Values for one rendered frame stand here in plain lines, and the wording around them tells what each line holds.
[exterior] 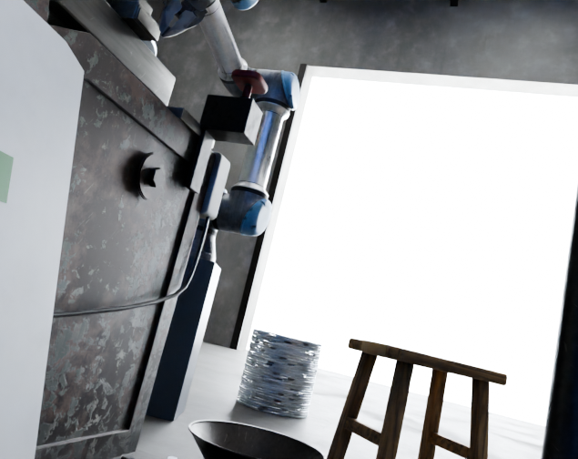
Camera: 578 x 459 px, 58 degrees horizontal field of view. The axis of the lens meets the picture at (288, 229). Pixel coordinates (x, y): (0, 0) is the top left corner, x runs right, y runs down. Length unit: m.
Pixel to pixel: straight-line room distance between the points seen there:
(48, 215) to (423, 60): 5.66
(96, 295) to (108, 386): 0.17
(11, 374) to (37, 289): 0.09
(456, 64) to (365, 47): 1.03
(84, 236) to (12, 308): 0.21
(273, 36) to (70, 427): 6.07
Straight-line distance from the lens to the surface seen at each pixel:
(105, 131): 0.80
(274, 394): 2.04
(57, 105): 0.70
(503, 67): 6.09
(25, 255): 0.63
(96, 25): 0.84
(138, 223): 0.90
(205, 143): 1.02
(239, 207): 1.53
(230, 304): 5.65
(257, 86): 1.05
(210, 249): 1.58
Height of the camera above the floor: 0.31
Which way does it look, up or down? 11 degrees up
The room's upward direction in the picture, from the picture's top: 13 degrees clockwise
